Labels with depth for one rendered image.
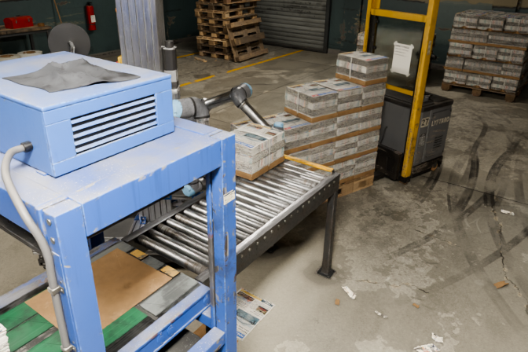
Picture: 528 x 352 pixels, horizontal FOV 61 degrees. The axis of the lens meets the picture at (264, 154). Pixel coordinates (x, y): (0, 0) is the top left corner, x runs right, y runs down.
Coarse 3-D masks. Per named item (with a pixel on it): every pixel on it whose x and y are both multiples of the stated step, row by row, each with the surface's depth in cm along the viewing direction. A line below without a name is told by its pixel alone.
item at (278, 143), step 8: (240, 128) 306; (248, 128) 306; (256, 128) 305; (264, 128) 305; (272, 128) 306; (272, 136) 293; (280, 136) 299; (272, 144) 293; (280, 144) 302; (272, 152) 296; (280, 152) 306; (272, 160) 299
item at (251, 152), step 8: (240, 136) 292; (248, 136) 293; (240, 144) 280; (248, 144) 280; (256, 144) 280; (264, 144) 285; (240, 152) 282; (248, 152) 277; (256, 152) 280; (264, 152) 288; (240, 160) 284; (248, 160) 280; (256, 160) 283; (264, 160) 291; (240, 168) 286; (248, 168) 282; (256, 168) 285
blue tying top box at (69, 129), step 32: (0, 64) 154; (32, 64) 155; (96, 64) 157; (0, 96) 124; (32, 96) 122; (64, 96) 122; (96, 96) 125; (128, 96) 135; (160, 96) 146; (0, 128) 131; (32, 128) 120; (64, 128) 120; (96, 128) 129; (128, 128) 139; (160, 128) 149; (32, 160) 126; (64, 160) 123; (96, 160) 131
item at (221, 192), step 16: (224, 144) 151; (224, 160) 153; (208, 176) 158; (224, 176) 155; (208, 192) 161; (224, 192) 158; (208, 208) 164; (224, 208) 160; (208, 224) 167; (224, 224) 163; (208, 240) 170; (224, 240) 165; (208, 256) 173; (224, 256) 168; (224, 272) 171; (224, 288) 174; (224, 304) 178; (224, 320) 181
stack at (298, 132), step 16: (288, 128) 364; (304, 128) 372; (320, 128) 383; (336, 128) 395; (352, 128) 407; (288, 144) 368; (304, 144) 378; (336, 144) 402; (352, 144) 415; (288, 160) 373; (320, 160) 397; (352, 160) 423
